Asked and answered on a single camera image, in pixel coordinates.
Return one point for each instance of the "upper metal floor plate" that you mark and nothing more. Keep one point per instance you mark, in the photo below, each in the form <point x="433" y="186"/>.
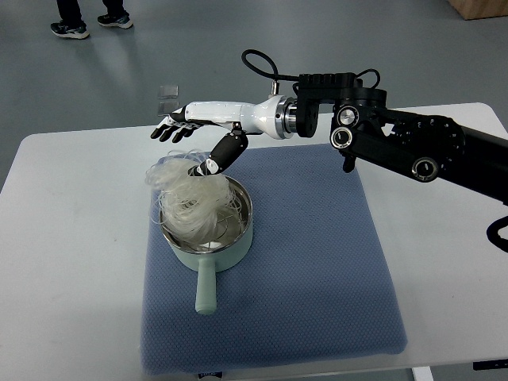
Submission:
<point x="168" y="91"/>

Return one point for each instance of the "round wire steaming rack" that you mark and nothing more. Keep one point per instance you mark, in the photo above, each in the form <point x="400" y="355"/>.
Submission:
<point x="228" y="226"/>

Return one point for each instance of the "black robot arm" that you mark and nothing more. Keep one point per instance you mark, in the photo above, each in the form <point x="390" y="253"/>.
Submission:
<point x="420" y="147"/>

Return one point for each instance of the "white vermicelli noodle bundle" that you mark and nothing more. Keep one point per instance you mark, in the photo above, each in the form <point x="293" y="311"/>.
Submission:
<point x="192" y="206"/>

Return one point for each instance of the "person in black trousers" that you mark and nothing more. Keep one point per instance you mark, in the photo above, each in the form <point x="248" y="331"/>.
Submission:
<point x="72" y="25"/>

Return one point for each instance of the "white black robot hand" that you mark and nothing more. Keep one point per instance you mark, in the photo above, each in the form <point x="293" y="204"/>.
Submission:
<point x="275" y="117"/>

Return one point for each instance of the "wooden box corner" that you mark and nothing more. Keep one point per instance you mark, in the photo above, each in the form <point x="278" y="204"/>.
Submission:
<point x="479" y="9"/>

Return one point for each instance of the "white table leg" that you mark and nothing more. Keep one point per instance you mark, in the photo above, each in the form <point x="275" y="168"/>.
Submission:
<point x="422" y="373"/>

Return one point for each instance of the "blue textured mat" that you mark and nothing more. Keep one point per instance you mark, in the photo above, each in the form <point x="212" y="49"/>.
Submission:
<point x="314" y="285"/>

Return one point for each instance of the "mint green steel pot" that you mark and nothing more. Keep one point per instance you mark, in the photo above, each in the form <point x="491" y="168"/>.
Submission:
<point x="208" y="264"/>

